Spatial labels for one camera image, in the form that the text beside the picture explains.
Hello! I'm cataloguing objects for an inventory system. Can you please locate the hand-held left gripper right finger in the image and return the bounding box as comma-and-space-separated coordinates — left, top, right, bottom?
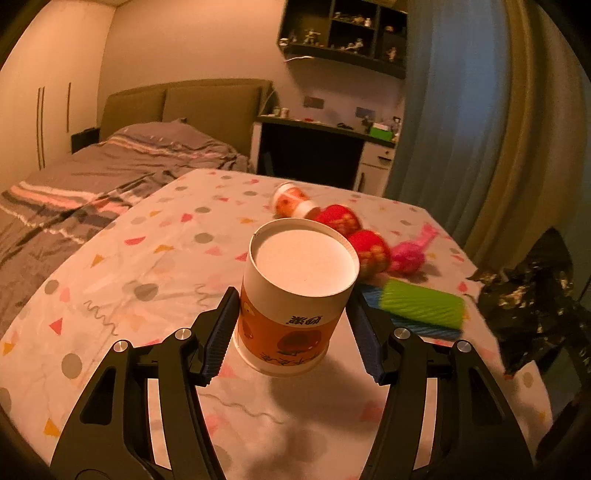
348, 291, 536, 480

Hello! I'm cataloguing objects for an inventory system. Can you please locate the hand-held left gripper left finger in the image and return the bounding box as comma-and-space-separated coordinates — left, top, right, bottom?
50, 286, 241, 480

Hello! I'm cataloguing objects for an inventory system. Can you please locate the orange printed paper cup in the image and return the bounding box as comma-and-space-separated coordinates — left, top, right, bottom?
271, 181, 320, 220
233, 219, 360, 379

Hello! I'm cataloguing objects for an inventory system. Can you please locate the pink plastic bag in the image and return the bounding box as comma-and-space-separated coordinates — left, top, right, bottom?
389, 223, 440, 278

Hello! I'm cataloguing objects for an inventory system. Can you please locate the black plastic bag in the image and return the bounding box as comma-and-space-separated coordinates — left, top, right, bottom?
466, 226, 580, 377

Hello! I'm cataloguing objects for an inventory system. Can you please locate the bed with striped bedding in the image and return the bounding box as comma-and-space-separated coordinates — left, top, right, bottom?
0, 122, 252, 337

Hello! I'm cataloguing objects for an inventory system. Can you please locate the dark and white desk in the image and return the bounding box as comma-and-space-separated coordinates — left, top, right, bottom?
252, 114, 398, 197

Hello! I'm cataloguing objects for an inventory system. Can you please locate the grey striped pillow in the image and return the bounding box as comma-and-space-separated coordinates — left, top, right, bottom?
104, 119, 232, 153

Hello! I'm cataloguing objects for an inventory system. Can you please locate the padded bed headboard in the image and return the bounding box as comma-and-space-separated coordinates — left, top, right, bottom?
99, 78, 274, 141

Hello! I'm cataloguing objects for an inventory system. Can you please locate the black bedside table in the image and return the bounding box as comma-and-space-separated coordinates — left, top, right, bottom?
71, 127, 102, 154

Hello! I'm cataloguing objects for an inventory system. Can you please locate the beige curtain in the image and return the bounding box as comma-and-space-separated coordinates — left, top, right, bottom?
443, 0, 555, 278

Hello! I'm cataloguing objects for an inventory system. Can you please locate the blue curtain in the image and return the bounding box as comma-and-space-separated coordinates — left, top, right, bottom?
383, 0, 467, 204

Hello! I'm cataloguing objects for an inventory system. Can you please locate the pale sheer curtain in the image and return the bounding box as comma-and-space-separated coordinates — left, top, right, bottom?
545, 9, 591, 296

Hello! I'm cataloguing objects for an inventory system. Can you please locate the row of figurines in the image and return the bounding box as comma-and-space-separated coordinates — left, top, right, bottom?
288, 11, 400, 61

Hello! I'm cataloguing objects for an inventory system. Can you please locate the white wardrobe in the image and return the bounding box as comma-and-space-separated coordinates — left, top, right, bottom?
0, 9, 115, 185

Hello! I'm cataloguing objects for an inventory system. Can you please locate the dark wall shelf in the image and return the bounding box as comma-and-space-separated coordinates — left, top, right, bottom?
276, 0, 409, 79

